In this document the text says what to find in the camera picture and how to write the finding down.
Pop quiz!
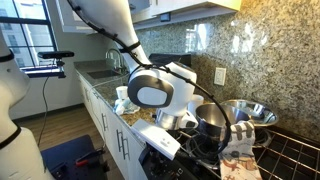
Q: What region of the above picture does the chrome faucet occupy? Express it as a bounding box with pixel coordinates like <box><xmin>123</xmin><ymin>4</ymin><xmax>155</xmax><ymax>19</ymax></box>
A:
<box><xmin>105</xmin><ymin>48</ymin><xmax>127</xmax><ymax>74</ymax></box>

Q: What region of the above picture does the black stove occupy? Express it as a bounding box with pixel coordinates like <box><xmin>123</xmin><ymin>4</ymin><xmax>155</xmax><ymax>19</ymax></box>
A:
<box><xmin>138</xmin><ymin>118</ymin><xmax>320</xmax><ymax>180</ymax></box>

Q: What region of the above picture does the kitchen sink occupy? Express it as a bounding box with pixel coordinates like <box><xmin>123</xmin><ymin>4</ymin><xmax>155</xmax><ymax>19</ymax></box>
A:
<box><xmin>87</xmin><ymin>68</ymin><xmax>122</xmax><ymax>80</ymax></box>

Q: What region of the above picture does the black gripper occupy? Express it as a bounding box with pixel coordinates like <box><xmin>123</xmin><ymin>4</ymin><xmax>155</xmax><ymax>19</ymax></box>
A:
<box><xmin>146</xmin><ymin>145</ymin><xmax>174</xmax><ymax>168</ymax></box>

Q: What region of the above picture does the window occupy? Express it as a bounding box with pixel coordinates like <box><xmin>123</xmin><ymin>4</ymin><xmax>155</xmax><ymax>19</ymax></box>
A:
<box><xmin>0</xmin><ymin>0</ymin><xmax>58</xmax><ymax>72</ymax></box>

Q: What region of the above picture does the black under-cabinet fixture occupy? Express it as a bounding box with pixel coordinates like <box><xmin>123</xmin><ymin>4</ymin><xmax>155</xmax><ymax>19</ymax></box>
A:
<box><xmin>160</xmin><ymin>12</ymin><xmax>172</xmax><ymax>23</ymax></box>

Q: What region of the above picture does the red handled clamp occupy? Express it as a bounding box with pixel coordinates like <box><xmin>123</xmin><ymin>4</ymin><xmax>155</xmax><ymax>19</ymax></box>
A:
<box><xmin>74</xmin><ymin>148</ymin><xmax>107</xmax><ymax>168</ymax></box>

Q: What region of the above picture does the deep steel pot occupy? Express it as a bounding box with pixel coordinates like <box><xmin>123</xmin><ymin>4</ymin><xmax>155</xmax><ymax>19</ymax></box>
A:
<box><xmin>195</xmin><ymin>102</ymin><xmax>251</xmax><ymax>138</ymax></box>

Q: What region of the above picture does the black camera cable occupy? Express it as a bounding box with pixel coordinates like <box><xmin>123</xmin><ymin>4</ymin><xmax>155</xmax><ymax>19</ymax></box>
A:
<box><xmin>37</xmin><ymin>76</ymin><xmax>51</xmax><ymax>148</ymax></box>

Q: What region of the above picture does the blue white dish towel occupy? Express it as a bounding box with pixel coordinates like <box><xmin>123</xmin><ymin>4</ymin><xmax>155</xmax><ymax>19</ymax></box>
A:
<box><xmin>113</xmin><ymin>97</ymin><xmax>141</xmax><ymax>116</ymax></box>

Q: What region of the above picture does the shallow steel bowl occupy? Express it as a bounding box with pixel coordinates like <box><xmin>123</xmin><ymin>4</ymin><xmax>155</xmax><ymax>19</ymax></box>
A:
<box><xmin>221</xmin><ymin>99</ymin><xmax>280</xmax><ymax>128</ymax></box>

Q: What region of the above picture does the white cup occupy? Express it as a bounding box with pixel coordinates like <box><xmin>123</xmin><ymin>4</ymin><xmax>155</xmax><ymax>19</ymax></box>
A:
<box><xmin>115</xmin><ymin>85</ymin><xmax>130</xmax><ymax>101</ymax></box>

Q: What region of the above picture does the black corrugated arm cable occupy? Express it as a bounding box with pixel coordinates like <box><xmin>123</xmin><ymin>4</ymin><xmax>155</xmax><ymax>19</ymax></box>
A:
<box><xmin>66</xmin><ymin>0</ymin><xmax>233</xmax><ymax>158</ymax></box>

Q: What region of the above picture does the patterned kitchen towel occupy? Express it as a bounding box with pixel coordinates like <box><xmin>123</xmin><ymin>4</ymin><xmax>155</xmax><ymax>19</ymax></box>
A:
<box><xmin>217</xmin><ymin>120</ymin><xmax>265</xmax><ymax>180</ymax></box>

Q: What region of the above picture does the metal cabinet handle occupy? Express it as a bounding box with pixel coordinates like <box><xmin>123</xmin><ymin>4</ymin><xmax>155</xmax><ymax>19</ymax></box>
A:
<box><xmin>121</xmin><ymin>135</ymin><xmax>131</xmax><ymax>161</ymax></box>
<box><xmin>100</xmin><ymin>113</ymin><xmax>110</xmax><ymax>132</ymax></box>
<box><xmin>115</xmin><ymin>129</ymin><xmax>125</xmax><ymax>154</ymax></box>
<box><xmin>83</xmin><ymin>87</ymin><xmax>91</xmax><ymax>103</ymax></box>

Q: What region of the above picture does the white upper cabinet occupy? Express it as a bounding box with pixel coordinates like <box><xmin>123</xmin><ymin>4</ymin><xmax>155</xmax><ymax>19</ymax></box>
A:
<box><xmin>56</xmin><ymin>0</ymin><xmax>243</xmax><ymax>34</ymax></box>

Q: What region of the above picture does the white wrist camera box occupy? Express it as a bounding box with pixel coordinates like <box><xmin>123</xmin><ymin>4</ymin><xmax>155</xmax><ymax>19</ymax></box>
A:
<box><xmin>130</xmin><ymin>118</ymin><xmax>182</xmax><ymax>161</ymax></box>

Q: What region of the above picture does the dark robot mounting platform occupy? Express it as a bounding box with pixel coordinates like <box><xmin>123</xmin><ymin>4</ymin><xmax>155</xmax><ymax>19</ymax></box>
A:
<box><xmin>39</xmin><ymin>134</ymin><xmax>112</xmax><ymax>180</ymax></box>

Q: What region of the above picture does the white wall outlet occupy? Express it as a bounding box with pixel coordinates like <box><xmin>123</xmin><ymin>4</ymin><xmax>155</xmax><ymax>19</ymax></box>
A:
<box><xmin>213</xmin><ymin>66</ymin><xmax>227</xmax><ymax>87</ymax></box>

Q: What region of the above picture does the black external camera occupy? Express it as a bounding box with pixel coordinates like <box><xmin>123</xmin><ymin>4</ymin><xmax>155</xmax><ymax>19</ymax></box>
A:
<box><xmin>37</xmin><ymin>50</ymin><xmax>76</xmax><ymax>61</ymax></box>

